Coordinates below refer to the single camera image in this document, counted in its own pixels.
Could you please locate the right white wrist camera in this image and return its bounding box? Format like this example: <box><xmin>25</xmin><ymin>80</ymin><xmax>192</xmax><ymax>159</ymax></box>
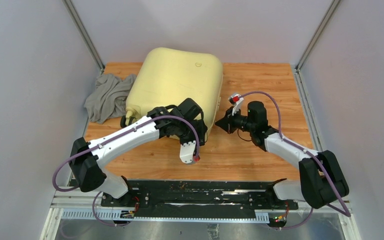
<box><xmin>228</xmin><ymin>93</ymin><xmax>244</xmax><ymax>116</ymax></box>

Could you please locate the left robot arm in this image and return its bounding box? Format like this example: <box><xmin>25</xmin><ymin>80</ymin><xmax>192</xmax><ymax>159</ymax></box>
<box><xmin>68</xmin><ymin>98</ymin><xmax>208</xmax><ymax>207</ymax></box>

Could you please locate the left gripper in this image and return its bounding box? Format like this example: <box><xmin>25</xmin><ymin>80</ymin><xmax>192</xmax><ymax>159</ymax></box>
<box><xmin>176</xmin><ymin>117</ymin><xmax>206</xmax><ymax>149</ymax></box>

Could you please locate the cream suitcase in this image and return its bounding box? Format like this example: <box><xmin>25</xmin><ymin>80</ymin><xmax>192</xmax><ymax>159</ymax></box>
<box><xmin>120</xmin><ymin>47</ymin><xmax>223</xmax><ymax>137</ymax></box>

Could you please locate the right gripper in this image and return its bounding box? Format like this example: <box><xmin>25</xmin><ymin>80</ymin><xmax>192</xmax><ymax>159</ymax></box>
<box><xmin>215</xmin><ymin>106</ymin><xmax>255</xmax><ymax>135</ymax></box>

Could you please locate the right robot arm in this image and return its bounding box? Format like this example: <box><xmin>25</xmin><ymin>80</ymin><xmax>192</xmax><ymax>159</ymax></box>
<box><xmin>215</xmin><ymin>101</ymin><xmax>350</xmax><ymax>209</ymax></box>

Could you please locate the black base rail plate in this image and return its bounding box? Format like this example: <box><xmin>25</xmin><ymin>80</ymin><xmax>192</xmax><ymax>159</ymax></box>
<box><xmin>100</xmin><ymin>179</ymin><xmax>298</xmax><ymax>219</ymax></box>

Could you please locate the grey crumpled cloth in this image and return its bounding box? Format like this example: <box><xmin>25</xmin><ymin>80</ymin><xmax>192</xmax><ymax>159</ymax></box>
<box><xmin>83</xmin><ymin>73</ymin><xmax>137</xmax><ymax>124</ymax></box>

